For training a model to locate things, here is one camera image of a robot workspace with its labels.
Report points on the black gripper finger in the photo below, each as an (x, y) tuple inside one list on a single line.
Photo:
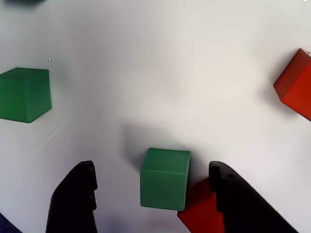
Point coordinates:
[(73, 201), (243, 211)]

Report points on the red cube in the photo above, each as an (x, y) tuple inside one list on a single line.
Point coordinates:
[(201, 213), (296, 85)]

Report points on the white round plate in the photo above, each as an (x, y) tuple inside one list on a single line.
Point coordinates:
[(145, 72)]

